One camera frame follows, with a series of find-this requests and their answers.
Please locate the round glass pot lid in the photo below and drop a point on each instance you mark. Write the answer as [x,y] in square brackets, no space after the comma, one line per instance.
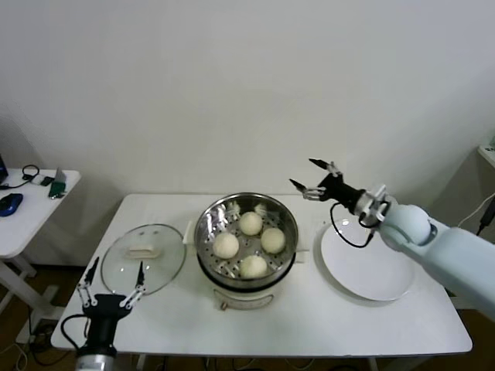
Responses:
[166,247]

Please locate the small white case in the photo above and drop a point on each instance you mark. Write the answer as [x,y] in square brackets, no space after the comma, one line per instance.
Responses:
[37,179]

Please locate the stainless steel steamer basket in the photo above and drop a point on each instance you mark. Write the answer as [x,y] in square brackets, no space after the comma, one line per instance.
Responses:
[270,208]

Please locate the blue computer mouse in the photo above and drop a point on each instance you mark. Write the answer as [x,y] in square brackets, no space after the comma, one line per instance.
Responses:
[10,204]

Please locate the white round plate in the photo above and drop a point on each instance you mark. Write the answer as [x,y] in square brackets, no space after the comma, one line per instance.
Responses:
[367,270]

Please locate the small black phone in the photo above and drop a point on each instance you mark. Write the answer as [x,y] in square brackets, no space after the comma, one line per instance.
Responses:
[46,180]

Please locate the white table leg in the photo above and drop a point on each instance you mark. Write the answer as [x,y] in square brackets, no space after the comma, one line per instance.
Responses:
[142,363]
[373,365]

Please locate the green and grey tool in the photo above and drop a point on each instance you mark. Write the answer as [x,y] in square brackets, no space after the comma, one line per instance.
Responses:
[57,188]

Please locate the dark laptop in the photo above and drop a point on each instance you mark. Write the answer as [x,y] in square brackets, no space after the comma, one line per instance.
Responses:
[2,170]

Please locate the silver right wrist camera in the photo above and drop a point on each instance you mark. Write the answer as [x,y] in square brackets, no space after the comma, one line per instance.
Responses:
[373,205]

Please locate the white electric cooking pot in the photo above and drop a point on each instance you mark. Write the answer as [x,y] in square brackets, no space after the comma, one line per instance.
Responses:
[247,301]

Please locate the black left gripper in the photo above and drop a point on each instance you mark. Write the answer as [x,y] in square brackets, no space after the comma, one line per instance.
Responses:
[102,320]

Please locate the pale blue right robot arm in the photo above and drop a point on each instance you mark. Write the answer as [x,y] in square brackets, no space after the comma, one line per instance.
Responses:
[456,251]

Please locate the white side table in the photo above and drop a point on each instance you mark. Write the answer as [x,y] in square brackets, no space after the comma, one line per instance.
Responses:
[31,224]

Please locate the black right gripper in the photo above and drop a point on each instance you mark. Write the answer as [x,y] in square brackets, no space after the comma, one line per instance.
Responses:
[340,191]

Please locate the white steamed baozi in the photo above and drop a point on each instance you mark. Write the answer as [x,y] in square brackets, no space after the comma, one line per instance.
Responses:
[253,266]
[273,240]
[225,245]
[251,223]

